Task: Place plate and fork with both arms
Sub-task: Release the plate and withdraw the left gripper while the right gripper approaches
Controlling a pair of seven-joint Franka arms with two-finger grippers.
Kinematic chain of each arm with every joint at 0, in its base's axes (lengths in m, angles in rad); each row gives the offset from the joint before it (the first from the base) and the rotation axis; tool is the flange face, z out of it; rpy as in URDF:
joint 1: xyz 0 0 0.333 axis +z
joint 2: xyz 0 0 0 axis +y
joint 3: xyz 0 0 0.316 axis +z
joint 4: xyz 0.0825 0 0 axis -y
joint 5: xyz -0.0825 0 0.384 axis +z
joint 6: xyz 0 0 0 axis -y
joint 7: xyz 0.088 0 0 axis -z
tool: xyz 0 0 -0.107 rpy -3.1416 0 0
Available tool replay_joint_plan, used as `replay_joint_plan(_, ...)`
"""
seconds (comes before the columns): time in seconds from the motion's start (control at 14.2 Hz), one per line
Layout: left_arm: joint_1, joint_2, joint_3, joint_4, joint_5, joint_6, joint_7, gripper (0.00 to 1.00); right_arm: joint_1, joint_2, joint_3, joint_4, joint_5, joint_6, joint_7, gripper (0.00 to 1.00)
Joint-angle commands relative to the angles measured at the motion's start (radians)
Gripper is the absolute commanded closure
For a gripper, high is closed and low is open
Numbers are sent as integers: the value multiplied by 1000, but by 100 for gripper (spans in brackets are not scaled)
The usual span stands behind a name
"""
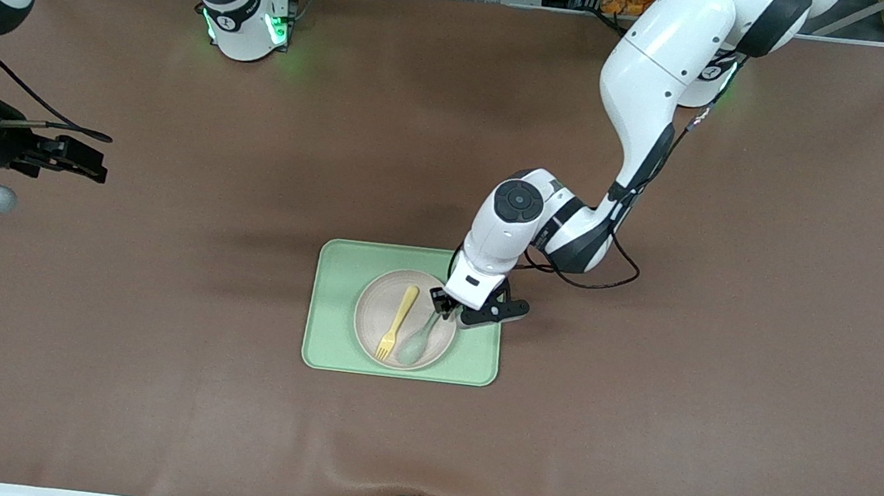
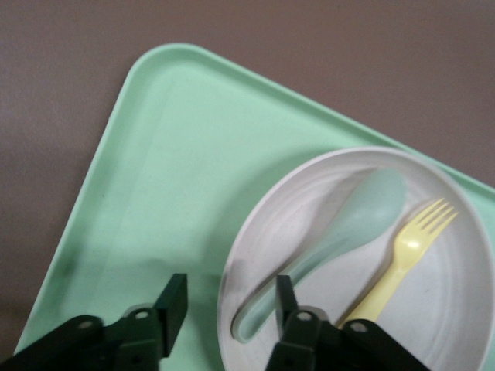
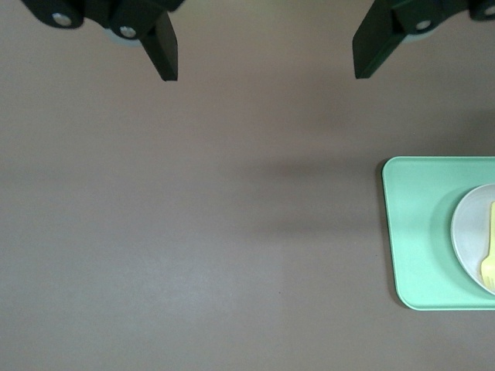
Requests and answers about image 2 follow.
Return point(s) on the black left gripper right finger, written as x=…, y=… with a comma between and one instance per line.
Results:
x=301, y=340

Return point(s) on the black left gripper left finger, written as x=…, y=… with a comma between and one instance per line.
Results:
x=174, y=305

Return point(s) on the yellow plastic fork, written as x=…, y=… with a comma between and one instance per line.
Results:
x=402, y=255

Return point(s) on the round beige plate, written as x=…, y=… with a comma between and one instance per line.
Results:
x=425, y=293

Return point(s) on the pale green plastic spoon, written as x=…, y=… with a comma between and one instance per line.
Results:
x=367, y=208

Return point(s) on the light green rectangular tray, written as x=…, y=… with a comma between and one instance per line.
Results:
x=174, y=174

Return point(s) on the brown table cover mat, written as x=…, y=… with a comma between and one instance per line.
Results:
x=77, y=58

